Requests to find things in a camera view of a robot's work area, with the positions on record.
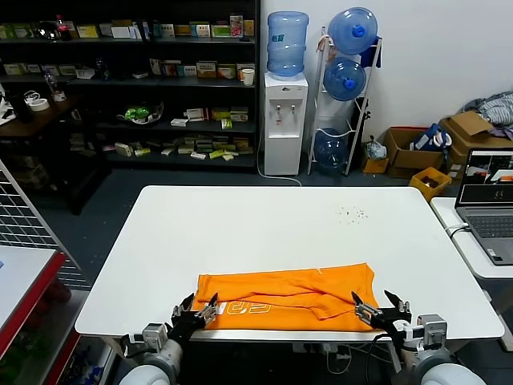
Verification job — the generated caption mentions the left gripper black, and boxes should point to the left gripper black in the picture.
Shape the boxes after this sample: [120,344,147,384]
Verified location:
[168,292,220,344]

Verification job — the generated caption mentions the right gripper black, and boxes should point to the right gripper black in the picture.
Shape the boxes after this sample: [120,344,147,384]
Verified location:
[351,289,413,334]

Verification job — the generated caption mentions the orange t-shirt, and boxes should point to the orange t-shirt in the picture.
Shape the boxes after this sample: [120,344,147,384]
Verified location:
[191,262,380,333]

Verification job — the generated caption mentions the pile of grey blue clothes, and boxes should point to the pile of grey blue clothes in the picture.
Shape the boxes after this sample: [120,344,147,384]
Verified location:
[460,91,513,141]

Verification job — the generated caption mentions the white power strip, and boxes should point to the white power strip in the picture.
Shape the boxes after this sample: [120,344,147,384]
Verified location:
[291,341,353,356]

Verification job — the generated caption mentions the white work table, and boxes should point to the white work table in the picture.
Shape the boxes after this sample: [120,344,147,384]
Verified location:
[75,184,505,385]

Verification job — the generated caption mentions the scattered dark crumbs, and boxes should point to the scattered dark crumbs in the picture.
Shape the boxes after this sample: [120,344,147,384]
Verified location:
[339,206,370,224]

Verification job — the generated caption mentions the white side table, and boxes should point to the white side table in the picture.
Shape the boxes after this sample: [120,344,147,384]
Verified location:
[429,196,513,350]

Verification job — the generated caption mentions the yellow plastic bin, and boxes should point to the yellow plastic bin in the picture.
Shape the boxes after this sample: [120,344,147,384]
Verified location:
[407,166,453,201]

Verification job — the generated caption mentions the grey open laptop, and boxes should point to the grey open laptop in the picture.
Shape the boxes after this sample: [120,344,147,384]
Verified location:
[454,148,513,265]

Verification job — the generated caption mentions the small open cardboard box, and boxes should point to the small open cardboard box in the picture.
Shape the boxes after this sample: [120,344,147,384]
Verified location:
[359,142,390,174]

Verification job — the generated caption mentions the large open cardboard box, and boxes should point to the large open cardboard box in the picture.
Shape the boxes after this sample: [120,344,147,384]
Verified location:
[382,126,448,180]

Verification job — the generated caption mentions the grey crumpled plastic bag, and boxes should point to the grey crumpled plastic bag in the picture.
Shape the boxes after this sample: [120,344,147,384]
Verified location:
[362,136,388,160]

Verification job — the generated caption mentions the tilted blue water jug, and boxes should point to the tilted blue water jug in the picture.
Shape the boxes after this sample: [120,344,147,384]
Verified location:
[322,56,367,102]
[327,6,379,56]
[313,128,350,169]

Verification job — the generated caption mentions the blue white shopping bag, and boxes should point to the blue white shopping bag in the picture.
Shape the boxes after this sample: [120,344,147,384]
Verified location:
[412,123,454,152]

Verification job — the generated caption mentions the red edged white cart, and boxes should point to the red edged white cart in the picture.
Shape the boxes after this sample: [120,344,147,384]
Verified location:
[0,245,81,385]

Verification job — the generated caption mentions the black tripod stand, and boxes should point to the black tripod stand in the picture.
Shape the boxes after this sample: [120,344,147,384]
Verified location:
[351,95,372,161]

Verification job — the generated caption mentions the white red medicine box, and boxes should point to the white red medicine box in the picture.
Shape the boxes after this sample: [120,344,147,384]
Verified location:
[184,107,210,123]

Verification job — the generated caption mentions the green snack bags in wrap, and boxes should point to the green snack bags in wrap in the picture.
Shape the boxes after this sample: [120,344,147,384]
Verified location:
[115,102,165,126]

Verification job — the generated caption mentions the cardboard box with raised flap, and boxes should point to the cardboard box with raised flap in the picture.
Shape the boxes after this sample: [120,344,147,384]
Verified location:
[438,111,513,177]

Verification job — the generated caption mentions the white water dispenser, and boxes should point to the white water dispenser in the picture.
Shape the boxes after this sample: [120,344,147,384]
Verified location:
[263,73,309,176]

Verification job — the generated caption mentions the white metal jug rack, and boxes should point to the white metal jug rack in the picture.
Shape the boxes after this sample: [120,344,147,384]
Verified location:
[306,26,383,176]

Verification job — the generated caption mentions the black shelving unit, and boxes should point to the black shelving unit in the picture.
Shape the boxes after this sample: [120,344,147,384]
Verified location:
[0,0,261,174]

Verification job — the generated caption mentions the orange yellow medicine box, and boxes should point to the orange yellow medicine box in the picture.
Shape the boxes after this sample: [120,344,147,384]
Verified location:
[196,60,219,79]

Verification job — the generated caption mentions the brown wooden table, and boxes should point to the brown wooden table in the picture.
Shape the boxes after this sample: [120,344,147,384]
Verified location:
[0,94,105,217]

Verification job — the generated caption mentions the white tape roll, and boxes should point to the white tape roll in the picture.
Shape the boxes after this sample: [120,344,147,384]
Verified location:
[22,91,50,112]

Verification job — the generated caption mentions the clear plastic water bottle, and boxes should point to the clear plastic water bottle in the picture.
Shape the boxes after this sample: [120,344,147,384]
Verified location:
[42,68,67,103]

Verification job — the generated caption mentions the upright blue water jug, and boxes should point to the upright blue water jug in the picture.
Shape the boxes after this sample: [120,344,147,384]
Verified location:
[267,10,310,79]

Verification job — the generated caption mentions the cola bottle red cap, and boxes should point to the cola bottle red cap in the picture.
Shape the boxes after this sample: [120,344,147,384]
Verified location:
[54,14,73,42]

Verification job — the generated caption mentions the shiny metal bowl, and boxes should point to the shiny metal bowl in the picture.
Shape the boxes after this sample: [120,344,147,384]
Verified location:
[37,21,62,40]

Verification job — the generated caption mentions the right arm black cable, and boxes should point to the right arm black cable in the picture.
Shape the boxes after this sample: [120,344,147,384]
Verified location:
[365,331,398,384]

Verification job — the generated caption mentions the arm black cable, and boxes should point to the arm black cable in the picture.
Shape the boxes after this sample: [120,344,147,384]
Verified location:
[365,331,398,384]
[119,334,146,359]

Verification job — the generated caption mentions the left wrist grey camera box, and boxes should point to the left wrist grey camera box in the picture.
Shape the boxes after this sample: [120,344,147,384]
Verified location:
[142,322,168,348]

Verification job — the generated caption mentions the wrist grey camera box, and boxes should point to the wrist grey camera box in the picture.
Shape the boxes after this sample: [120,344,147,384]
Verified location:
[142,322,168,348]
[416,314,448,346]

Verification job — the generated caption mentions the right wrist grey camera box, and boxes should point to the right wrist grey camera box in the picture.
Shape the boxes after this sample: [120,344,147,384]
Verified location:
[416,314,448,346]

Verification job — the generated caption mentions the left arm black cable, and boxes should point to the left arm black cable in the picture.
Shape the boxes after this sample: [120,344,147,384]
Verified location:
[119,334,146,359]

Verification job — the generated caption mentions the white dispenser power cord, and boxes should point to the white dispenser power cord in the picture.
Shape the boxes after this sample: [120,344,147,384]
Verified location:
[256,132,302,188]

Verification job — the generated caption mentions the white wire grid panel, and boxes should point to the white wire grid panel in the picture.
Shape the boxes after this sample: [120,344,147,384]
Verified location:
[0,159,81,278]

